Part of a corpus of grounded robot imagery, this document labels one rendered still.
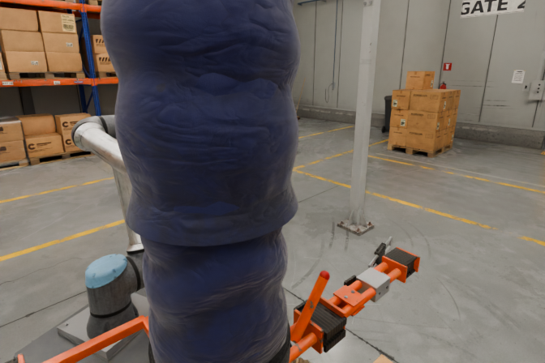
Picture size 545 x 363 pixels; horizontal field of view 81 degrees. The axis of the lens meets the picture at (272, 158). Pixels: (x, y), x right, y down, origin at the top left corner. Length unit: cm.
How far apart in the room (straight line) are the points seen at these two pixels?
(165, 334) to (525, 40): 958
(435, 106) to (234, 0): 706
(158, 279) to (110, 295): 99
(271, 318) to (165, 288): 15
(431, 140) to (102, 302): 678
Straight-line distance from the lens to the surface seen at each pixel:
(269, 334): 50
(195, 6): 33
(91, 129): 138
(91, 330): 155
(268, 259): 43
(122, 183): 148
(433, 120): 736
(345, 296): 86
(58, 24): 773
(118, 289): 145
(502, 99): 978
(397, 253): 105
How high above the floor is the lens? 179
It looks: 16 degrees down
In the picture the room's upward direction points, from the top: straight up
